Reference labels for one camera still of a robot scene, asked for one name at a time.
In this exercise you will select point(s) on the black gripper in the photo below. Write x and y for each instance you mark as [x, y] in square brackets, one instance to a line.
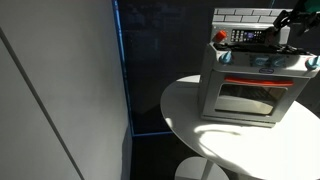
[305, 15]

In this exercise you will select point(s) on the blue stove knob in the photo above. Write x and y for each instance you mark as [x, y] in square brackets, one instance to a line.
[226, 58]
[277, 61]
[313, 63]
[259, 61]

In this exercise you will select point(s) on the black stove burner grates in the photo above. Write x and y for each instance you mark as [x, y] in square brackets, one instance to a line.
[253, 48]

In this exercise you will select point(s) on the black stove control panel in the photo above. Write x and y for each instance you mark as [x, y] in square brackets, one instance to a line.
[246, 36]

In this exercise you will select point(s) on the red round stove knob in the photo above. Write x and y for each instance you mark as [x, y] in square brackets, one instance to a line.
[220, 35]

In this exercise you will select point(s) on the grey toy stove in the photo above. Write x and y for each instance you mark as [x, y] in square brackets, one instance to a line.
[208, 96]

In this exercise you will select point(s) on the blue frame strip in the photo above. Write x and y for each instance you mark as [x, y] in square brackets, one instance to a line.
[123, 66]

